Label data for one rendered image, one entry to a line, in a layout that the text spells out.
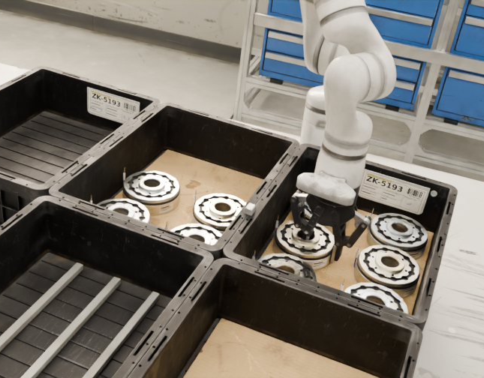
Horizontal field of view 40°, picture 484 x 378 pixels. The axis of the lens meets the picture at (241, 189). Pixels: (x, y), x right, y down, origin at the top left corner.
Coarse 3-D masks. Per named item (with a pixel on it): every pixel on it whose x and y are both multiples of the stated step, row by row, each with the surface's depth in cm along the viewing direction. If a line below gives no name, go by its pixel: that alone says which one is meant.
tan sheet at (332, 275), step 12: (288, 216) 123; (372, 216) 126; (348, 228) 122; (360, 240) 119; (264, 252) 113; (348, 252) 115; (360, 252) 116; (336, 264) 112; (348, 264) 112; (420, 264) 115; (324, 276) 109; (336, 276) 109; (348, 276) 110; (420, 276) 112; (336, 288) 107; (408, 300) 106; (408, 312) 104
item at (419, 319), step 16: (304, 144) 126; (288, 160) 120; (368, 160) 123; (416, 176) 120; (272, 192) 110; (256, 208) 106; (448, 208) 115; (448, 224) 108; (240, 240) 98; (224, 256) 95; (240, 256) 95; (432, 256) 100; (272, 272) 93; (288, 272) 93; (432, 272) 97; (320, 288) 91; (432, 288) 94; (368, 304) 89; (416, 320) 88
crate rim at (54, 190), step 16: (160, 112) 131; (192, 112) 132; (128, 128) 123; (240, 128) 129; (256, 128) 129; (112, 144) 118; (96, 160) 112; (272, 176) 114; (256, 192) 110; (96, 208) 101; (144, 224) 99; (240, 224) 102; (192, 240) 97; (224, 240) 98
